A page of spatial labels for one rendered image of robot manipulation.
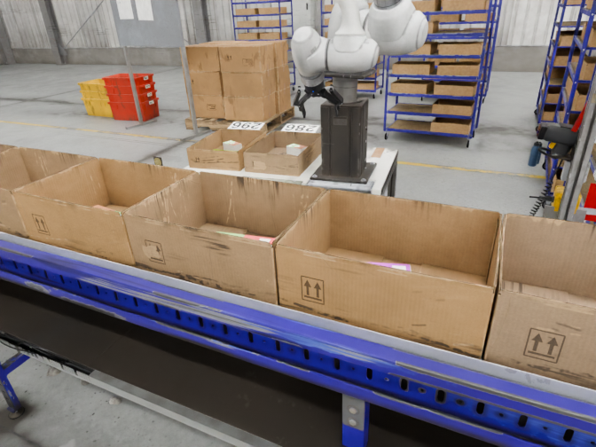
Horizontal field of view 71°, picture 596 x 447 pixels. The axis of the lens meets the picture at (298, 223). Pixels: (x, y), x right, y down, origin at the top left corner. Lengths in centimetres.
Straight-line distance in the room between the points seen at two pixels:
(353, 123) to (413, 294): 118
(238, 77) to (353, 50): 423
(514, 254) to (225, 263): 62
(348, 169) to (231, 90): 395
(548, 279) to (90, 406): 177
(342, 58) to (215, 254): 84
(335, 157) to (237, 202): 80
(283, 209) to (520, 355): 64
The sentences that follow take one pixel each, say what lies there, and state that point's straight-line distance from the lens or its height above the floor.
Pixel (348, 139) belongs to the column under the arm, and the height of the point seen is 93.
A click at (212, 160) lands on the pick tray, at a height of 80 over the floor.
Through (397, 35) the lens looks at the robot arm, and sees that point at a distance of 171.
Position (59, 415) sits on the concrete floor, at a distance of 214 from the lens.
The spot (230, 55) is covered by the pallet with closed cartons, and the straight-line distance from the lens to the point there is 564.
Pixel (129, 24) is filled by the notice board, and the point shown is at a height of 133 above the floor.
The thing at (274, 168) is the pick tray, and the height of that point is 78.
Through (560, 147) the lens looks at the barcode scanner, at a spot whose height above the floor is 102.
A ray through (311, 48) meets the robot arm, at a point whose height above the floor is 133.
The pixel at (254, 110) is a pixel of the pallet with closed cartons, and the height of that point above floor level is 28.
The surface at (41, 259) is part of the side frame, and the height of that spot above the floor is 91.
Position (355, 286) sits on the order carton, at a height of 100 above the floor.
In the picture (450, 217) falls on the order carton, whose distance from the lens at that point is 100.
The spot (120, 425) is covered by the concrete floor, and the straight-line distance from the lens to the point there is 199.
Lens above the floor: 145
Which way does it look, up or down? 27 degrees down
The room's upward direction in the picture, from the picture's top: 3 degrees counter-clockwise
